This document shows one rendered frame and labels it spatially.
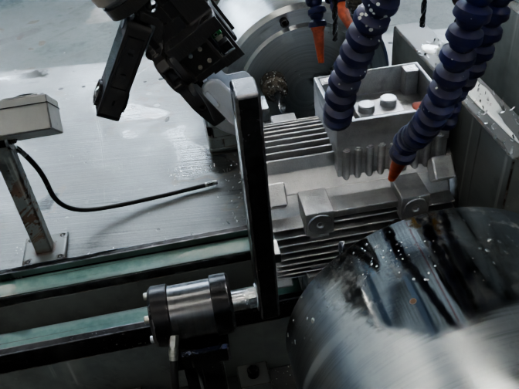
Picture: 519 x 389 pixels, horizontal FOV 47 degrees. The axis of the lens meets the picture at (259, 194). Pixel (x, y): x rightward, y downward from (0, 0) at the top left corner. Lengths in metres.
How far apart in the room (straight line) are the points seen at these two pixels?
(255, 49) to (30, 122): 0.32
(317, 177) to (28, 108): 0.43
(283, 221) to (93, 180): 0.62
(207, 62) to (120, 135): 0.68
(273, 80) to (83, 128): 0.62
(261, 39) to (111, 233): 0.43
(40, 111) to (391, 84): 0.47
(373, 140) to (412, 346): 0.28
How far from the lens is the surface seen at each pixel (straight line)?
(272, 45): 0.83
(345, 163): 0.63
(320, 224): 0.61
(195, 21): 0.62
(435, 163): 0.65
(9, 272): 0.85
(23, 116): 0.88
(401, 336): 0.41
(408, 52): 0.77
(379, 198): 0.64
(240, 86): 0.46
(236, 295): 0.60
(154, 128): 1.29
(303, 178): 0.64
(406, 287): 0.43
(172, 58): 0.63
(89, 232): 1.06
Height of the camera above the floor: 1.47
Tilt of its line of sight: 39 degrees down
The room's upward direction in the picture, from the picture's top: 6 degrees counter-clockwise
